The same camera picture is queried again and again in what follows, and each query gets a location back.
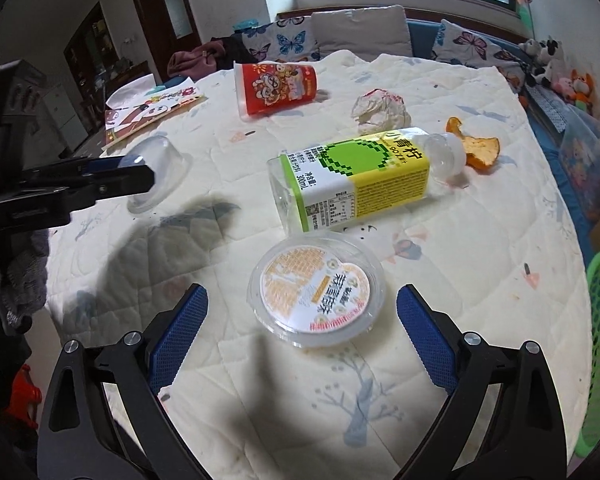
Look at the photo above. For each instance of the blue patterned box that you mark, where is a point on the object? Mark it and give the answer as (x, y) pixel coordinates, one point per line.
(545, 107)

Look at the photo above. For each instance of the dark wooden shelf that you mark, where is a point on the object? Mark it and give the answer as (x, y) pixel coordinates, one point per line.
(100, 55)

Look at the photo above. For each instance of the cartoon printed tissue pack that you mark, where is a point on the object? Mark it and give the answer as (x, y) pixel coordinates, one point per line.
(145, 110)

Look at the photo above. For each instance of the pink plush toy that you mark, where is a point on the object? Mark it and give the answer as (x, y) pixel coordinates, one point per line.
(562, 87)

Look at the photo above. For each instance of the butterfly print cushion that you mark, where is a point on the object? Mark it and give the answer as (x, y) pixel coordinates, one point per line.
(475, 47)
(285, 40)

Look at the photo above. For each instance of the clear bottle yellow green label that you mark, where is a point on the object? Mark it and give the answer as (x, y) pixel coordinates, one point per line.
(360, 180)

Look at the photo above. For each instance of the orange peel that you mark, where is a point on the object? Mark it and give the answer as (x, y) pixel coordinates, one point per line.
(480, 152)

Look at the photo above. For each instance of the pink cloth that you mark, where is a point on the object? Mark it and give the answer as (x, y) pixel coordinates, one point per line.
(195, 60)

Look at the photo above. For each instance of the teal plastic object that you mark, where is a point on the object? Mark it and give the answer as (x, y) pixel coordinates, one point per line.
(247, 23)

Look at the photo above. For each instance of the red printed plastic cup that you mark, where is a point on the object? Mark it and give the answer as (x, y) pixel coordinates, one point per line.
(275, 87)

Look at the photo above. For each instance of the clear pudding cup with lid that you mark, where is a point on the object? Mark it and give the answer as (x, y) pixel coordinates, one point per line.
(315, 290)

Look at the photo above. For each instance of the grey cushion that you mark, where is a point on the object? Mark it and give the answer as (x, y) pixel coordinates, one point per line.
(360, 30)

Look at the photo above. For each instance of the crumpled white paper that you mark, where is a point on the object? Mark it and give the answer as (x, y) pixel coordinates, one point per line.
(380, 110)

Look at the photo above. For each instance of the red plastic stool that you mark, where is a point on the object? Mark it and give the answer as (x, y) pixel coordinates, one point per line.
(22, 400)

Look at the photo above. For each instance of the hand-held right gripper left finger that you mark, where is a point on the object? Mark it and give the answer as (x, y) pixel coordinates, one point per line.
(177, 340)

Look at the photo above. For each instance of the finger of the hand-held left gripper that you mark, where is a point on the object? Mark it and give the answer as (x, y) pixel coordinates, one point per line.
(115, 162)
(125, 185)

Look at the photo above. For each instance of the dark cloth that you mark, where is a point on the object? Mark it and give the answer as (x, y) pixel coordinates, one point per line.
(235, 50)

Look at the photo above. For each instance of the orange fox plush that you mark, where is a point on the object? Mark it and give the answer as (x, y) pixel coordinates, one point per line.
(582, 87)

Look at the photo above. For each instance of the black white cow plush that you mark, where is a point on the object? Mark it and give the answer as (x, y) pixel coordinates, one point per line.
(542, 60)

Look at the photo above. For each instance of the clear plastic dome lid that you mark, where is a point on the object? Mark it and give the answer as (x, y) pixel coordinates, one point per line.
(172, 160)

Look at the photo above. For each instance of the dark wooden door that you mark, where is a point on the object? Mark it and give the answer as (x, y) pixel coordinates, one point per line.
(165, 0)

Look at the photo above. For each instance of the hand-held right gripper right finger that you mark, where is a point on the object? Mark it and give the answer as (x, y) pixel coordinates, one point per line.
(425, 345)

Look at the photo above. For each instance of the white quilted blanket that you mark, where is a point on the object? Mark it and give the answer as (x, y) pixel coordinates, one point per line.
(480, 260)

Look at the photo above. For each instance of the clear plastic storage bin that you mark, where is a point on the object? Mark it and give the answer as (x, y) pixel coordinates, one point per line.
(587, 160)

